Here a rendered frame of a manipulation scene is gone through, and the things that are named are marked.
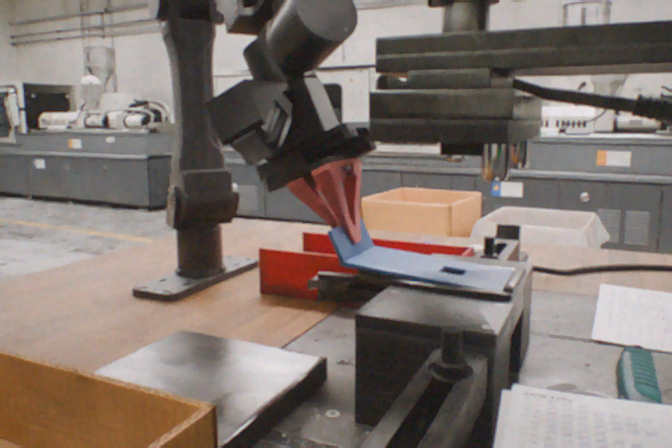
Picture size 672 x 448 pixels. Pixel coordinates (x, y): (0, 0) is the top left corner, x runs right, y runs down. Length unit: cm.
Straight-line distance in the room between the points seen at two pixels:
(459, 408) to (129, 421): 19
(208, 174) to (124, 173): 686
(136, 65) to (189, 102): 959
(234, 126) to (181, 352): 21
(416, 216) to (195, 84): 212
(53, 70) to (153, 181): 520
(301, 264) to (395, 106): 35
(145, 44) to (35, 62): 299
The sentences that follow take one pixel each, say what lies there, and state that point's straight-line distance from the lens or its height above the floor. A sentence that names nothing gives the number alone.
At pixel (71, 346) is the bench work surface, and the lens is 63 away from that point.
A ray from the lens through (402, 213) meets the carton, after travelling 280.
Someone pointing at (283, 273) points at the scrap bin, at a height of 93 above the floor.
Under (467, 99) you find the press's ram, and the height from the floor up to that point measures 113.
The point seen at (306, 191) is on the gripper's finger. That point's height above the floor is 106.
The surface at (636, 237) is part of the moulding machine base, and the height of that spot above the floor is 21.
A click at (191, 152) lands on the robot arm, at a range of 75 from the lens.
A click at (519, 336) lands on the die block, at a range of 52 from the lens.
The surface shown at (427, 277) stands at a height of 99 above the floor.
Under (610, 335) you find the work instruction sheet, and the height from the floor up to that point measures 90.
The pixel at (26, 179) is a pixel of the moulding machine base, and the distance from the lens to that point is 929.
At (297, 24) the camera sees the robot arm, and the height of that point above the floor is 119.
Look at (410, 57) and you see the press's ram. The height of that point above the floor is 117.
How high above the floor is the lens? 112
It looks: 9 degrees down
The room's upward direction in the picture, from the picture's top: straight up
